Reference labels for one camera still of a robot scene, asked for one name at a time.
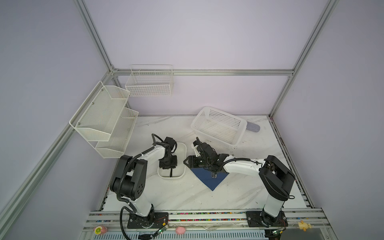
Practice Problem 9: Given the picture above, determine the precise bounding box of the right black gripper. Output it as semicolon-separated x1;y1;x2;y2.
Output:
181;155;211;170

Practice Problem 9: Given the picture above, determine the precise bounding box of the white rectangular plastic tray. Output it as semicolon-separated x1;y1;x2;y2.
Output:
157;142;187;180

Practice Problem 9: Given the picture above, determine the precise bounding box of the blue paper napkin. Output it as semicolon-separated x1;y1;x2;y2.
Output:
191;168;229;191

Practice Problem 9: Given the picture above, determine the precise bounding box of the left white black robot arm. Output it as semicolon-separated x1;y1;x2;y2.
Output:
110;134;178;229

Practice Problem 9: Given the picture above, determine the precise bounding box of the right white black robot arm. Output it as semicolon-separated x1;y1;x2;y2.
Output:
184;139;296;228

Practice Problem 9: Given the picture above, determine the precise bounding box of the white perforated plastic basket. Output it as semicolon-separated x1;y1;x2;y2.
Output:
191;107;247;148

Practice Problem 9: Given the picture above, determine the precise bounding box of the grey oval pouch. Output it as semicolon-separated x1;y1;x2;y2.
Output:
246;122;261;133

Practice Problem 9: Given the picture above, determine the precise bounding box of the pink round toy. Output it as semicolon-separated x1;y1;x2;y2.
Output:
175;226;186;235

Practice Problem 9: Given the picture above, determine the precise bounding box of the white two-tier mesh shelf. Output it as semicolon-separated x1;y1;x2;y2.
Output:
69;82;139;159

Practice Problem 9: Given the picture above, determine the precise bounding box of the pink green toy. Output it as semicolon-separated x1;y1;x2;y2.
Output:
94;226;108;235

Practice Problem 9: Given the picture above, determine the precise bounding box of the white wire wall basket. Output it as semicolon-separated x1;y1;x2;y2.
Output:
125;65;174;97

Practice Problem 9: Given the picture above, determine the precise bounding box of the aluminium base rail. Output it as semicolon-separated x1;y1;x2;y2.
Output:
79;208;337;240

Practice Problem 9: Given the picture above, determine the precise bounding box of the aluminium frame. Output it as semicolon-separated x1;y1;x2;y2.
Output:
1;1;338;239

